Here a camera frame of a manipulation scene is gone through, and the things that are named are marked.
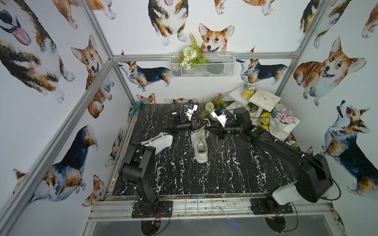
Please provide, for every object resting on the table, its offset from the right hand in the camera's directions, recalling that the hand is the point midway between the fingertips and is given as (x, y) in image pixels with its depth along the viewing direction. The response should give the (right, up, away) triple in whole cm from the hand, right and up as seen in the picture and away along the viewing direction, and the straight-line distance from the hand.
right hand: (211, 122), depth 76 cm
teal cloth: (-58, +12, +43) cm, 73 cm away
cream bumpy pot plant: (+33, +8, +30) cm, 45 cm away
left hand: (-3, +2, +5) cm, 6 cm away
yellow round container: (+36, -1, +22) cm, 43 cm away
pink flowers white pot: (+40, +2, +3) cm, 40 cm away
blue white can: (+40, +8, +10) cm, 42 cm away
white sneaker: (-6, -11, +13) cm, 19 cm away
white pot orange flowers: (+7, +13, +27) cm, 31 cm away
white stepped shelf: (+34, +12, +16) cm, 40 cm away
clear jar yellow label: (+27, +20, +21) cm, 40 cm away
